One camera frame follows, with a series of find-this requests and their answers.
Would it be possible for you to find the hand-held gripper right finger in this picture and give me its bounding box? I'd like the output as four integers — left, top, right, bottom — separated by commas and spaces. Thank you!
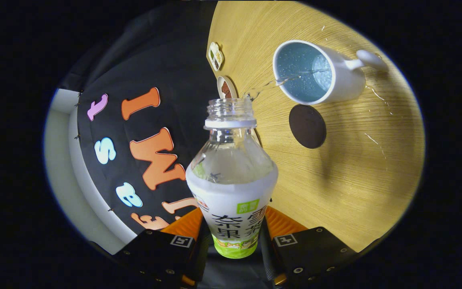
261, 206, 358, 286

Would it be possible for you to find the black backdrop cloth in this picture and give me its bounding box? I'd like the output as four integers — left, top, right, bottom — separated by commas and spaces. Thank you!
57, 2, 221, 235

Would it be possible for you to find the white cup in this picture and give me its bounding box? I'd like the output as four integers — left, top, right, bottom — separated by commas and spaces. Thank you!
272, 39, 389, 106

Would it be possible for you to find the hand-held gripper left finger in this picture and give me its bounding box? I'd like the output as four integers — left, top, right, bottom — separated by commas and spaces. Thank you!
117, 207, 209, 287

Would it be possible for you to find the round white plate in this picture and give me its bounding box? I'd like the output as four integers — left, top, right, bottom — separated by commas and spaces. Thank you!
217, 75, 238, 100

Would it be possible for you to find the dark round coaster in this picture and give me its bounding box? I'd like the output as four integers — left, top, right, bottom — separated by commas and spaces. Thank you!
289, 104, 327, 149

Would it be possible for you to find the divided white dish with beans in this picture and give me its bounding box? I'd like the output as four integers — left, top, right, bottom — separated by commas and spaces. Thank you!
208, 42, 225, 72

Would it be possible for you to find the clear plastic juice bottle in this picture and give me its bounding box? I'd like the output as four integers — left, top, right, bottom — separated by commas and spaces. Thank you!
186, 98, 279, 259

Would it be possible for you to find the wooden table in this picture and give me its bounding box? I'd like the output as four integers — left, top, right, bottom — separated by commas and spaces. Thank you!
206, 0, 426, 253

